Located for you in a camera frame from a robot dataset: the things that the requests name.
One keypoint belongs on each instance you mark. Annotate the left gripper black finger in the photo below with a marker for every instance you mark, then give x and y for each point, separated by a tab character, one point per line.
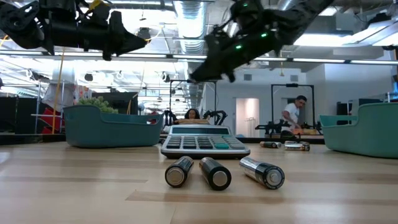
130	43

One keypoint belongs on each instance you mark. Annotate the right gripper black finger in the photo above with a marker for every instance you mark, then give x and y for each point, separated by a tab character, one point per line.
208	71

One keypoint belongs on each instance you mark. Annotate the dark teal plastic bin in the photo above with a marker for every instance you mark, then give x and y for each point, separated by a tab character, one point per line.
109	133

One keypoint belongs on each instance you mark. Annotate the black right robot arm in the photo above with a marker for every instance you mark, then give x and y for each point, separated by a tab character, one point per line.
298	15

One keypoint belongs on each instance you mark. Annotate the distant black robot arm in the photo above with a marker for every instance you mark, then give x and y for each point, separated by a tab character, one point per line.
270	127
217	117

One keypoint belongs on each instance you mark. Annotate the long ceiling light bar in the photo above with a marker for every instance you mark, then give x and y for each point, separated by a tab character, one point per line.
320	60
140	56

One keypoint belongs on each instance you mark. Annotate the black ceiling lamp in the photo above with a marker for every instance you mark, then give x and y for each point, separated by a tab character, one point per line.
144	32

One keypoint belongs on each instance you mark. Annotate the yellow tag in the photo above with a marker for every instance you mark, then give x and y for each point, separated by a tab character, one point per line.
97	3

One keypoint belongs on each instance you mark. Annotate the person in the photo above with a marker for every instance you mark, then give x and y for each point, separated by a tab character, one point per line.
192	114
292	115

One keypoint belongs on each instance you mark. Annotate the white fabric cover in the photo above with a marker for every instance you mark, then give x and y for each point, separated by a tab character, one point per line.
59	90

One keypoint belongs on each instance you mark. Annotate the green artificial succulent plant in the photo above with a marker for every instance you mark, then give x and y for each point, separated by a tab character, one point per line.
99	104

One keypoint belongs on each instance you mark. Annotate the silver desk calculator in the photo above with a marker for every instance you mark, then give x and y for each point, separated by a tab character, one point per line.
202	149

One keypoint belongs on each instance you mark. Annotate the red and black toolbox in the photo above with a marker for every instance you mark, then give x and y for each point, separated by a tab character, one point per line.
51	121

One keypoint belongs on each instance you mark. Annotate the black partition panel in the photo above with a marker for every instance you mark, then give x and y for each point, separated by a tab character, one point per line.
18	115

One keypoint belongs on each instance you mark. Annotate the small black monitor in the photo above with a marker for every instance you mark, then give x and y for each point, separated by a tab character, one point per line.
343	109

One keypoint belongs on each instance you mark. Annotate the light turquoise plastic bin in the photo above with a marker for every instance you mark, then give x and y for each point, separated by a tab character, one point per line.
367	137

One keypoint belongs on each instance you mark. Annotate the distant black gantry frame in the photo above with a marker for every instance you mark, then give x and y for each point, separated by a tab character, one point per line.
208	81
292	85

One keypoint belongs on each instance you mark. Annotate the ribbed silver ventilation duct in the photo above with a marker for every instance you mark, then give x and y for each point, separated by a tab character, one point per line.
190	25

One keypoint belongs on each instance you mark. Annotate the smooth silver ventilation duct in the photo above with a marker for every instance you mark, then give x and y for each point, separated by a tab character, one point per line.
287	3

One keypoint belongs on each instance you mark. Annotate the black aluminium table frame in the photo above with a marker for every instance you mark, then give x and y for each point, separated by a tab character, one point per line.
25	139

